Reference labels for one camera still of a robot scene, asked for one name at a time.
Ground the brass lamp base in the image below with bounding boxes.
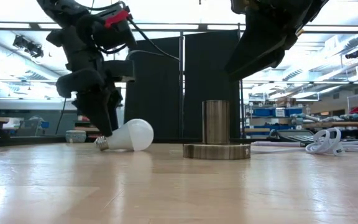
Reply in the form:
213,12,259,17
182,99,252,161

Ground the black left camera cable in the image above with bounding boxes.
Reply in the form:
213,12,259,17
126,18,180,62

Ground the white lamp power cord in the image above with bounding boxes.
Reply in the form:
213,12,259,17
305,127,358,156

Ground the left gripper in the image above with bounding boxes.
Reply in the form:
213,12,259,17
47,24,135,137

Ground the wooden background workbench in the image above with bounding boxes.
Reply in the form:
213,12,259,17
303,121,358,129

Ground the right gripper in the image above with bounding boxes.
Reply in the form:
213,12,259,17
225,0,310,81

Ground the black room divider panel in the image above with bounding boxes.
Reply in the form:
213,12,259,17
124,36,181,140
183,30,241,140

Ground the black aluminium frame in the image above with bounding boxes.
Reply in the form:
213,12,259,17
0,134,260,147

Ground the purple pen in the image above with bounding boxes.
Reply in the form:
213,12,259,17
252,141,306,147

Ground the white lightbulb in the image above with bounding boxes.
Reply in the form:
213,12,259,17
94,118,155,152

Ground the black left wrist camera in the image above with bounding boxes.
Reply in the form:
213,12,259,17
76,14,136,52

